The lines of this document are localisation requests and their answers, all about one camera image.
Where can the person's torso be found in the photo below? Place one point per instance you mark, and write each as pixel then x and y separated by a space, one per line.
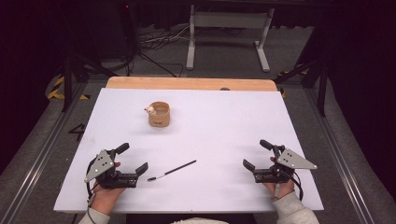
pixel 199 221

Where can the aluminium floor rail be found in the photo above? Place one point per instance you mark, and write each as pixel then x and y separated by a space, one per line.
pixel 339 155
pixel 37 161

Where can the grey metal stand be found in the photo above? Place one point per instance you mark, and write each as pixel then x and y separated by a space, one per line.
pixel 230 19

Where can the white table mat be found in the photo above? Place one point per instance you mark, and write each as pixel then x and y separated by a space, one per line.
pixel 199 140

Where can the person's right hand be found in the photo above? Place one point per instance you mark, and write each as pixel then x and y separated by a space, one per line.
pixel 280 188

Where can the yellow black floor tape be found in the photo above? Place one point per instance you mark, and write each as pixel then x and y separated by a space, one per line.
pixel 283 74
pixel 56 90

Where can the black box with red light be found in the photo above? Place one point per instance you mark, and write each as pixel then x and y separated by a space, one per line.
pixel 128 28

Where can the wooden table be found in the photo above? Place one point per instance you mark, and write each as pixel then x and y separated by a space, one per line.
pixel 186 83

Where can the person's left hand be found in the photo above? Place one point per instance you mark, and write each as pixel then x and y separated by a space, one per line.
pixel 104 199

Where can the black pen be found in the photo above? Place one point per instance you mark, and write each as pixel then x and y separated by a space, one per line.
pixel 171 170

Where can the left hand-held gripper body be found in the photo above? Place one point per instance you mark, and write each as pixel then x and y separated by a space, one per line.
pixel 101 163

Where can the black tripod stand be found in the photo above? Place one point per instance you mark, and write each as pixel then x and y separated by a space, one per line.
pixel 322 90
pixel 67 84

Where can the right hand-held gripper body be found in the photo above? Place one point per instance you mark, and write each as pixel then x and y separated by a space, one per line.
pixel 292 161

